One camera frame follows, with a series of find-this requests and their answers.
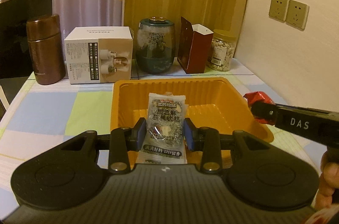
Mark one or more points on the person's right hand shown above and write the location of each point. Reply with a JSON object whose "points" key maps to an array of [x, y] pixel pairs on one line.
{"points": [[329, 179]]}

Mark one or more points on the orange plastic tray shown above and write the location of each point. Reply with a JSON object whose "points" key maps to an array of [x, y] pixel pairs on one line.
{"points": [[212, 102]]}

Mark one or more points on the white product box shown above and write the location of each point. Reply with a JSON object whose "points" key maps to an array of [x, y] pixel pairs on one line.
{"points": [[101, 54]]}

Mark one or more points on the red snack wrapper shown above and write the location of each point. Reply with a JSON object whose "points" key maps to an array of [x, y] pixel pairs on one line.
{"points": [[259, 96]]}

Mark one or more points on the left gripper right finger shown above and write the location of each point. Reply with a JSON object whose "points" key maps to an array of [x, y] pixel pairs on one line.
{"points": [[210, 142]]}

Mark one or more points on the silver black snack packet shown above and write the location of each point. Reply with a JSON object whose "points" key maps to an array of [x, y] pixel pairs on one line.
{"points": [[164, 139]]}

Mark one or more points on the dark red open box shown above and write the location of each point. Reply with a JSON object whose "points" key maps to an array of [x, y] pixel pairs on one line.
{"points": [[194, 46]]}

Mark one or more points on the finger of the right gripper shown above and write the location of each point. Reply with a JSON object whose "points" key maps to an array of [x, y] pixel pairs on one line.
{"points": [[264, 113]]}

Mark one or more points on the brown metal thermos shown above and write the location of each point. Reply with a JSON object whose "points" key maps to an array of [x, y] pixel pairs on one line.
{"points": [[45, 49]]}

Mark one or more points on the right wall socket plate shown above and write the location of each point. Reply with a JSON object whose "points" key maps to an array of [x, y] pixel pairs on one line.
{"points": [[297, 14]]}

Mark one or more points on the left wall socket plate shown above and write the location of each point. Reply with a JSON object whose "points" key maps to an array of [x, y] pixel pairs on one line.
{"points": [[278, 9]]}

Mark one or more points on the dark green glass jar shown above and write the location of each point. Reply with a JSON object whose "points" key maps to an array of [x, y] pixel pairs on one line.
{"points": [[156, 44]]}

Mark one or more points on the wall socket plate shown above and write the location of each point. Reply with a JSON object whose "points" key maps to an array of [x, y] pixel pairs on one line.
{"points": [[297, 14], [278, 9]]}

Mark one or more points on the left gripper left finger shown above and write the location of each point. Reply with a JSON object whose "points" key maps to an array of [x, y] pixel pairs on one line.
{"points": [[119, 142]]}

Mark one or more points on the clear jar of nuts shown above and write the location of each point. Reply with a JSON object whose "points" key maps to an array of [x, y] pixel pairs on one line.
{"points": [[222, 50]]}

